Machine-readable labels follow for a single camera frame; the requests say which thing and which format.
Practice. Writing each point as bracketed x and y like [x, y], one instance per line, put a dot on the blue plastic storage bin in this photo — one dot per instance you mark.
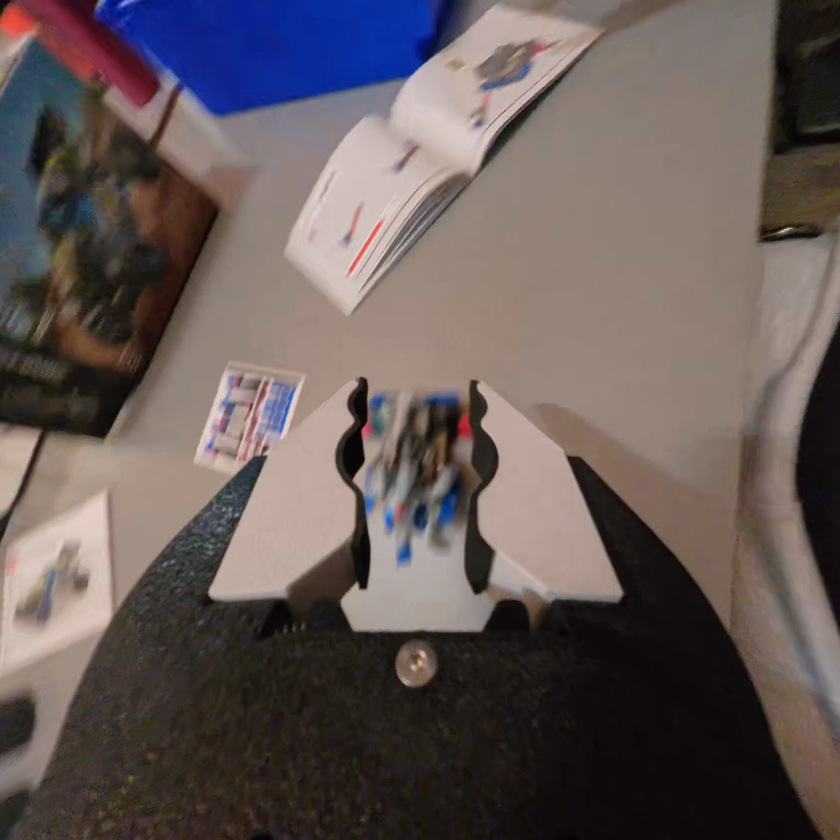
[275, 52]

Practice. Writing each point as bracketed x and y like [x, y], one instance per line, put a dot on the lego sticker sheet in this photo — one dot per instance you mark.
[249, 413]

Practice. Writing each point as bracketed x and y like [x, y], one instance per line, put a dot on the maroon tube with black cap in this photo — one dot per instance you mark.
[98, 46]

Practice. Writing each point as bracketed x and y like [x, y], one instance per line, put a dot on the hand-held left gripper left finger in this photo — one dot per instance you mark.
[289, 525]

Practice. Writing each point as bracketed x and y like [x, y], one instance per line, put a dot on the grey and blue lego chassis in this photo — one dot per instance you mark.
[420, 459]

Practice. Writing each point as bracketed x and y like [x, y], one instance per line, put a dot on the black rubber lego tire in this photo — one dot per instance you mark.
[16, 725]

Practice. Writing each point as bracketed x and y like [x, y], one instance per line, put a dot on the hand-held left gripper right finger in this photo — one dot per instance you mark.
[551, 525]

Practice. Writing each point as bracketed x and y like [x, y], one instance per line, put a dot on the closed lego instruction booklet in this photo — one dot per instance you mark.
[59, 590]

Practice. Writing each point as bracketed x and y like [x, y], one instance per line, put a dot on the lego instruction booklet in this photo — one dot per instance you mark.
[59, 590]
[367, 210]

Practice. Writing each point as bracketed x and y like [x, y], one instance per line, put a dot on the black cardboard box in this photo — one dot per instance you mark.
[98, 262]

